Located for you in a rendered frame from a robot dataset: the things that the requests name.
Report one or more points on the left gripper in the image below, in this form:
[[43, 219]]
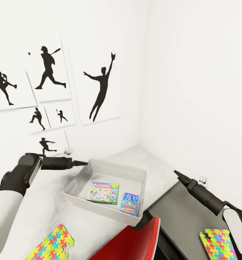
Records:
[[62, 163]]

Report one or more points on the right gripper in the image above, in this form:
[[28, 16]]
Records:
[[195, 189]]

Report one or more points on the board game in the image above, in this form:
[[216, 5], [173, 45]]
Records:
[[129, 204], [103, 193]]

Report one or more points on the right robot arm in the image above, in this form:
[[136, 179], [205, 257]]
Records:
[[232, 216]]

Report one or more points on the jigsaw puzzle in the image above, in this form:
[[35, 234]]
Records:
[[219, 247], [51, 248]]

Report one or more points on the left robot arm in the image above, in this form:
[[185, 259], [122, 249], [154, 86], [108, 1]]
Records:
[[14, 184]]

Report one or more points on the toy box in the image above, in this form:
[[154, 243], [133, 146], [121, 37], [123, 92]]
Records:
[[131, 180]]

